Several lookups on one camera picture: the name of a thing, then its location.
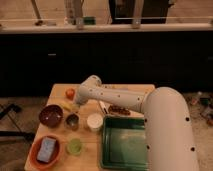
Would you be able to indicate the light green plastic cup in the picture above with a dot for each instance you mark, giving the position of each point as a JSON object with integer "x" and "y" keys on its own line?
{"x": 74, "y": 146}

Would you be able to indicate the white paper cup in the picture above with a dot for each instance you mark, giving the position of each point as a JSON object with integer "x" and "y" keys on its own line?
{"x": 95, "y": 122}

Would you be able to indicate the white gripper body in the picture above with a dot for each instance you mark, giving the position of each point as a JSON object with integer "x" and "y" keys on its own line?
{"x": 77, "y": 102}

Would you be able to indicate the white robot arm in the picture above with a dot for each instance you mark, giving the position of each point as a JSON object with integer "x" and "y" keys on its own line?
{"x": 169, "y": 134}

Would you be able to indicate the blue sponge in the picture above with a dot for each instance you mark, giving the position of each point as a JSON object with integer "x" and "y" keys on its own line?
{"x": 46, "y": 150}

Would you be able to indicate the orange bowl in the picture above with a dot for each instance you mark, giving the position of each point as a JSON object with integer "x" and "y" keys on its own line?
{"x": 42, "y": 166}

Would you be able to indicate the small metal cup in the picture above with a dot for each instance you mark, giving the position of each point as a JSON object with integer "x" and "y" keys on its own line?
{"x": 72, "y": 122}

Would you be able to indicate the dark red bowl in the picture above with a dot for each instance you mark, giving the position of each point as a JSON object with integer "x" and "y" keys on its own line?
{"x": 51, "y": 116}

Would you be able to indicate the white handled knife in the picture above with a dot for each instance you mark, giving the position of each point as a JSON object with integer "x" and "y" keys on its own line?
{"x": 103, "y": 107}

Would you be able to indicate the green plastic tray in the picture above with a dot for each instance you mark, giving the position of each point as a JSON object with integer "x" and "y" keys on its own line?
{"x": 123, "y": 144}

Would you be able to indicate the yellow banana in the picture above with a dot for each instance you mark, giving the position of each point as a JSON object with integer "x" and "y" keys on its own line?
{"x": 66, "y": 106}

